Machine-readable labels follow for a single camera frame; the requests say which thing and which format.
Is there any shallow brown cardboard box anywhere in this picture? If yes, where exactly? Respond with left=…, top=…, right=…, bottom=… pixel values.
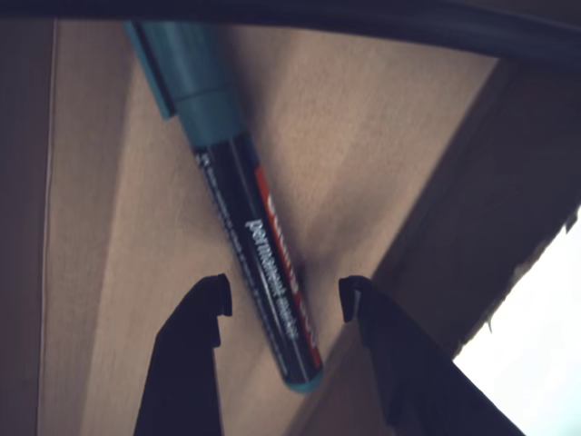
left=0, top=17, right=581, bottom=436

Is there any green capped permanent marker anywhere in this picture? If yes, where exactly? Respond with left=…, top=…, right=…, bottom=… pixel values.
left=123, top=19, right=325, bottom=397

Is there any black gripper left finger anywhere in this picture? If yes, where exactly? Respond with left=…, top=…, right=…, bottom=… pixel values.
left=133, top=272, right=234, bottom=436

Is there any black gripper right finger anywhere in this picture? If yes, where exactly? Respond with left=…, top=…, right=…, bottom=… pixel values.
left=338, top=274, right=527, bottom=436

